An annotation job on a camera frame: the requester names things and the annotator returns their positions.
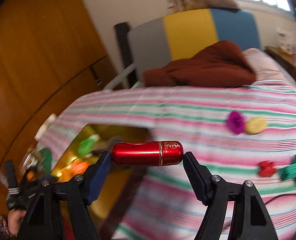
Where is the green toy cup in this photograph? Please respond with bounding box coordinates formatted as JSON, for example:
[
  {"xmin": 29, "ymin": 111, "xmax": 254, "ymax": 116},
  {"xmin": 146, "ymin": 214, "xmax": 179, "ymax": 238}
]
[{"xmin": 279, "ymin": 154, "xmax": 296, "ymax": 184}]

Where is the magenta toy cup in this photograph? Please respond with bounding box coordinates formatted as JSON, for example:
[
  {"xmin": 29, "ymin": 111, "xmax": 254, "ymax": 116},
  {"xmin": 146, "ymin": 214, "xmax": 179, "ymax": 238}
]
[{"xmin": 226, "ymin": 111, "xmax": 246, "ymax": 135}]

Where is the glass jar gold lid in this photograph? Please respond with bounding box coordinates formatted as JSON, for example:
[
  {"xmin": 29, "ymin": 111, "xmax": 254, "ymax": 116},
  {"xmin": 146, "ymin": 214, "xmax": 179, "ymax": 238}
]
[{"xmin": 19, "ymin": 146, "xmax": 42, "ymax": 176}]

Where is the wooden side desk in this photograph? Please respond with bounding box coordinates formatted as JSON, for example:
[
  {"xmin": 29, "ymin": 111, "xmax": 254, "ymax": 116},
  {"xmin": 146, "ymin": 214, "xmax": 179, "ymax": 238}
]
[{"xmin": 265, "ymin": 46, "xmax": 296, "ymax": 79}]

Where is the left hand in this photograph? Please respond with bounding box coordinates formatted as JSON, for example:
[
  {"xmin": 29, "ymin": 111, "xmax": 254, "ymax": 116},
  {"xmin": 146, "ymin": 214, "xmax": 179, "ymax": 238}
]
[{"xmin": 7, "ymin": 210, "xmax": 26, "ymax": 236}]

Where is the yellow oval toy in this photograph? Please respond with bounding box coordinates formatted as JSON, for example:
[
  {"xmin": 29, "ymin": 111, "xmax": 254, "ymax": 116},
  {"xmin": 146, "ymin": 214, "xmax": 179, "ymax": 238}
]
[{"xmin": 245, "ymin": 116, "xmax": 267, "ymax": 134}]

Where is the gold metal tray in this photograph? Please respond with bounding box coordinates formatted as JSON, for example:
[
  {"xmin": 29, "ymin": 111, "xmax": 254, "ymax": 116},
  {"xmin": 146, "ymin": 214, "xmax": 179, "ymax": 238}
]
[{"xmin": 52, "ymin": 125, "xmax": 152, "ymax": 230}]

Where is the grey yellow blue headboard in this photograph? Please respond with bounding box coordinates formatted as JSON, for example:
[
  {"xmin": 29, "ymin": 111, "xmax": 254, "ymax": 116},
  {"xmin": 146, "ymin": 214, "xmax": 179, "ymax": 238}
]
[{"xmin": 127, "ymin": 9, "xmax": 261, "ymax": 80}]

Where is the dark red blanket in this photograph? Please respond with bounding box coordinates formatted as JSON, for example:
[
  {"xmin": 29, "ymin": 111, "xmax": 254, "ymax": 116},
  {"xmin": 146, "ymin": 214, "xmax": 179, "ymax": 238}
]
[{"xmin": 143, "ymin": 40, "xmax": 256, "ymax": 88}]

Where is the black cable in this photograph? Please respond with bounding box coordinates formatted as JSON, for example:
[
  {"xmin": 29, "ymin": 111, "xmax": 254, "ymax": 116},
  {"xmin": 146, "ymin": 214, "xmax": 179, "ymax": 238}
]
[{"xmin": 262, "ymin": 193, "xmax": 296, "ymax": 207}]

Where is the red metal cylinder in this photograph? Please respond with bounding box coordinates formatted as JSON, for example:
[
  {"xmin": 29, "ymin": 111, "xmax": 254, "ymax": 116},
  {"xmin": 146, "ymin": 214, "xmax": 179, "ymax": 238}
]
[{"xmin": 111, "ymin": 141, "xmax": 184, "ymax": 166}]

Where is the orange block toy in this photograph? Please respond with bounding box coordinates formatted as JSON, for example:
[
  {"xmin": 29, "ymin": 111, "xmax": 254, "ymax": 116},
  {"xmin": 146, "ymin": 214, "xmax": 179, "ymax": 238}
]
[{"xmin": 61, "ymin": 159, "xmax": 90, "ymax": 182}]

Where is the striped bed cover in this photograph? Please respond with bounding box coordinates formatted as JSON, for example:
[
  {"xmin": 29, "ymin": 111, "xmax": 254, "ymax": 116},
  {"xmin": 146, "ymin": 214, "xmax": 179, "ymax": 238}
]
[{"xmin": 37, "ymin": 80, "xmax": 296, "ymax": 239}]

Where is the small red toy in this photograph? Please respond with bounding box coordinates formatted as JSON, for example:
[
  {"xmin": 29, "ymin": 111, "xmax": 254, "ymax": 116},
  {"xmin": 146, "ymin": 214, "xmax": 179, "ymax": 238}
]
[{"xmin": 258, "ymin": 161, "xmax": 278, "ymax": 178}]

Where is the green white round toy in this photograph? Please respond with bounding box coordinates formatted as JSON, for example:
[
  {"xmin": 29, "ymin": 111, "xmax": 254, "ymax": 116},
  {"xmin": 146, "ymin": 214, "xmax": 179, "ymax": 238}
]
[{"xmin": 77, "ymin": 134, "xmax": 100, "ymax": 158}]

